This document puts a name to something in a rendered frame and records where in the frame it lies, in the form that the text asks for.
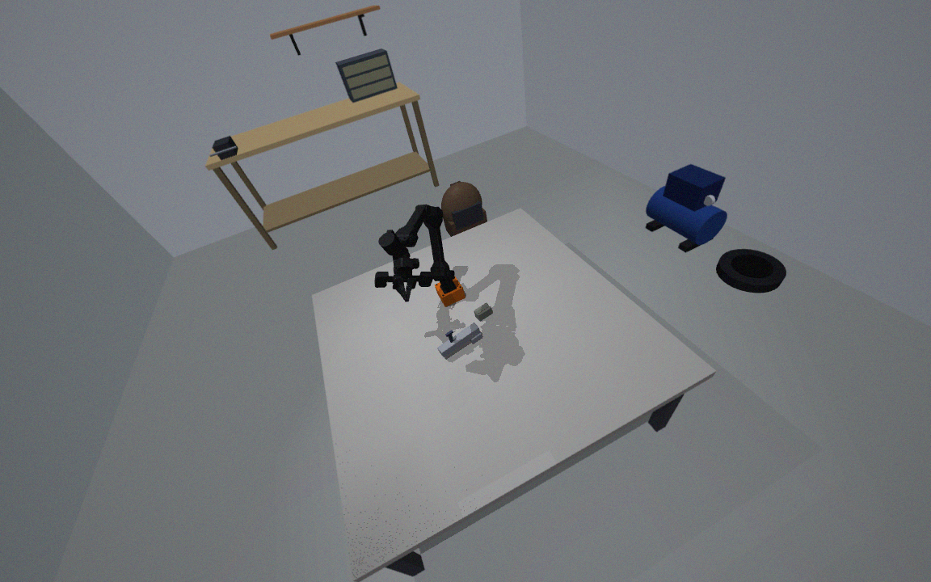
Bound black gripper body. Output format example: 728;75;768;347
375;271;433;288

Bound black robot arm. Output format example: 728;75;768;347
378;205;457;294

